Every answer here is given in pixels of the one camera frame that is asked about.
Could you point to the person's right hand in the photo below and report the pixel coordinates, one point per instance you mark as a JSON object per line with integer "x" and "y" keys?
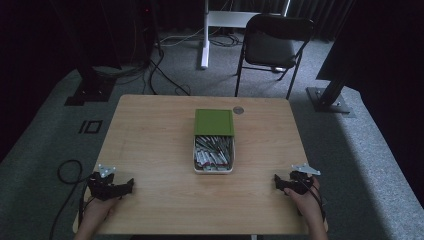
{"x": 305, "y": 201}

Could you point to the black metal stand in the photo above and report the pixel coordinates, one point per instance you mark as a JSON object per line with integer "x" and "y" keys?
{"x": 91, "y": 83}
{"x": 333, "y": 90}

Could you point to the white desk frame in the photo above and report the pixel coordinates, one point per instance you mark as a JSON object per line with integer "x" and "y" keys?
{"x": 220, "y": 20}

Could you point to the pile of pens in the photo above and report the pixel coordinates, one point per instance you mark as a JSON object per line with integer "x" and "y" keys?
{"x": 213, "y": 152}

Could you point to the green sliding box lid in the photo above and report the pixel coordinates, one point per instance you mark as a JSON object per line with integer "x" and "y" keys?
{"x": 213, "y": 122}

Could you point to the black folding chair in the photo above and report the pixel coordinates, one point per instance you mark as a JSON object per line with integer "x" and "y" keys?
{"x": 271, "y": 50}

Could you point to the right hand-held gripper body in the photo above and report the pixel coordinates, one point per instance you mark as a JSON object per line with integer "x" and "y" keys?
{"x": 300, "y": 181}

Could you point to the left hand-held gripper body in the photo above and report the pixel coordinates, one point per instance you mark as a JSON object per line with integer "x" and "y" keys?
{"x": 100, "y": 186}

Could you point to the person's left hand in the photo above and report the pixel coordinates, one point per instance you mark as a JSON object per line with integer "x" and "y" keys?
{"x": 100, "y": 207}

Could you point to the white storage box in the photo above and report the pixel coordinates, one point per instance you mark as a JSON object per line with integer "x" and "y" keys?
{"x": 214, "y": 170}

